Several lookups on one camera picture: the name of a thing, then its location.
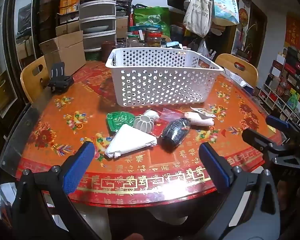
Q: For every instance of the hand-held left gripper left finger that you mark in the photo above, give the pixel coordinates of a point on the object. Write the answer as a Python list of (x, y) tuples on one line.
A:
[(81, 163)]

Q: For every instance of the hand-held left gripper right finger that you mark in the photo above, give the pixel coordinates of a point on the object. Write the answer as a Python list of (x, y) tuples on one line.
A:
[(213, 166)]

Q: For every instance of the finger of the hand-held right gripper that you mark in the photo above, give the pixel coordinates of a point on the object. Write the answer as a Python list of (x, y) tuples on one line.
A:
[(256, 138), (277, 123)]

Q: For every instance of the white pink soft roll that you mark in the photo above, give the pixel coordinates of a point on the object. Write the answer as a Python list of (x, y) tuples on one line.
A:
[(200, 120)]

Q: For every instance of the black oval pouch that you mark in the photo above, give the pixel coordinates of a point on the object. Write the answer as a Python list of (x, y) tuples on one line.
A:
[(175, 132)]

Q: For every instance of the white triangular packet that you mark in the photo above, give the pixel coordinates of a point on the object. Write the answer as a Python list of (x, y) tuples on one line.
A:
[(130, 140)]

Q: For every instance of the small printed white packet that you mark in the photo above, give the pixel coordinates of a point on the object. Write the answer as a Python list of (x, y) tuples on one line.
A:
[(202, 111)]

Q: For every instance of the green packet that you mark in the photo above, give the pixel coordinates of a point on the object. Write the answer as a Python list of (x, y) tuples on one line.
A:
[(118, 120)]

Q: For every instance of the grey ribbed round squishy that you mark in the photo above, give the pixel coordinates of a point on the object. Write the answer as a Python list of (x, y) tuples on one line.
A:
[(143, 123)]

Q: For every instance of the clear plastic bag white filling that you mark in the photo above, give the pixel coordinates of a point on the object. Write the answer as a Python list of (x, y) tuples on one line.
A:
[(151, 115)]

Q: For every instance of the white perforated plastic basket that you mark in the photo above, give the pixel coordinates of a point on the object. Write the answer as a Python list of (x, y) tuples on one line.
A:
[(165, 85)]

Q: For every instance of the shelf of assorted boxes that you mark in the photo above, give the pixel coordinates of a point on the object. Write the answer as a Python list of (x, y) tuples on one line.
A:
[(285, 87)]

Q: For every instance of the red floral tablecloth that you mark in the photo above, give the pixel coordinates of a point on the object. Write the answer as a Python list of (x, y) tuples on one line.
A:
[(65, 130)]

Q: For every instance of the wooden chair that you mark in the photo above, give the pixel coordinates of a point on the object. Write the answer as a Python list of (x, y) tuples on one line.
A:
[(30, 85), (250, 72), (167, 38)]

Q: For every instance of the dark framed painting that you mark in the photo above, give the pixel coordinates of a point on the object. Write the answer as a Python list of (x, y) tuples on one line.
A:
[(255, 35)]

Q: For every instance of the clear hanging plastic bag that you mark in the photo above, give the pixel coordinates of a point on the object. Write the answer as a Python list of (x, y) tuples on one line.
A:
[(203, 48)]

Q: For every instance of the open cardboard box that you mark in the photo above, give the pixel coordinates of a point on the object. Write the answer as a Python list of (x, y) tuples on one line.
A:
[(65, 55)]

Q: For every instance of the dark brown mug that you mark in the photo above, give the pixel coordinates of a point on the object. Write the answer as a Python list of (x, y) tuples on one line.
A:
[(108, 51)]

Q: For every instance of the blue face mask pack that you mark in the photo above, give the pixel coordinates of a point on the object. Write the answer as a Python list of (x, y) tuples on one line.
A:
[(173, 45)]

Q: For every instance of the blue illustrated paper bag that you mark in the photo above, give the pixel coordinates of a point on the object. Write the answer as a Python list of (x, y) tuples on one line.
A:
[(225, 7)]

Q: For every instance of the dark glass-door cabinet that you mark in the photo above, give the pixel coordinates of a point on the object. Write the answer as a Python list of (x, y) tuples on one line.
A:
[(5, 55)]

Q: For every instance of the glass jar green lid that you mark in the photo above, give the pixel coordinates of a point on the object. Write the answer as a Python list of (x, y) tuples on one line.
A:
[(133, 41)]

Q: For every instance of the white canvas tote bag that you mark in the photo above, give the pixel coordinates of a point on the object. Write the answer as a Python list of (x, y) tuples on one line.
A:
[(197, 15)]

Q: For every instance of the small cardboard box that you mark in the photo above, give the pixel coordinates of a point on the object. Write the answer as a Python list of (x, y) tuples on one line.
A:
[(66, 28)]

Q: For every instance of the large pickle jar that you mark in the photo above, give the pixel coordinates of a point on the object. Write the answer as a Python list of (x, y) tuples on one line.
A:
[(153, 38)]

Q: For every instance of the cardboard box red print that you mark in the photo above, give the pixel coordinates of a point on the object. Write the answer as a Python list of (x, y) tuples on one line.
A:
[(122, 27)]

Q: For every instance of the white tiered food cover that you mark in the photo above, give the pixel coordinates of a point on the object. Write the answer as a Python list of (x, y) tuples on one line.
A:
[(97, 17)]

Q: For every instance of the green shopping bag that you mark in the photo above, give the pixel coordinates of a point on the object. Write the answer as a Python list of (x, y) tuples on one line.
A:
[(152, 20)]

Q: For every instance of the yellow box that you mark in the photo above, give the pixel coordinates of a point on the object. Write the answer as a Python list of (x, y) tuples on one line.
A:
[(68, 5)]

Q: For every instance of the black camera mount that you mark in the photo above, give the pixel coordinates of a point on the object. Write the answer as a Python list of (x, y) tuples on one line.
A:
[(60, 81)]

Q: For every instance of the red wall hanging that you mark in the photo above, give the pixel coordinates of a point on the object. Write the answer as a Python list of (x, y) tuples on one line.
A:
[(293, 31)]

